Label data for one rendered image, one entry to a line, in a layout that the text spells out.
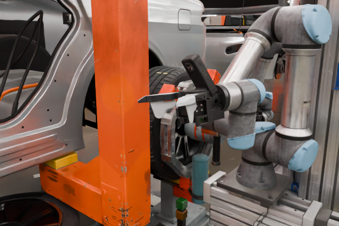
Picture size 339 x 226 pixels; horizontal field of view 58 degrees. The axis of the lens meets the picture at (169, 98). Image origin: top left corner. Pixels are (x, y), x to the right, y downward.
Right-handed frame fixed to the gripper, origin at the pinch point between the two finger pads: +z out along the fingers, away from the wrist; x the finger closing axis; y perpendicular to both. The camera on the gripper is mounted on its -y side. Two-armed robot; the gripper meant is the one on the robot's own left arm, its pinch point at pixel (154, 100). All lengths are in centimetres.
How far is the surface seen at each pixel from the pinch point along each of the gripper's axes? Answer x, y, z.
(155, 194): 148, 97, -90
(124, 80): 48, -3, -19
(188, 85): 66, 4, -66
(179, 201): 47, 52, -39
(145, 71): 51, -6, -30
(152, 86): 79, 3, -52
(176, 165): 69, 45, -56
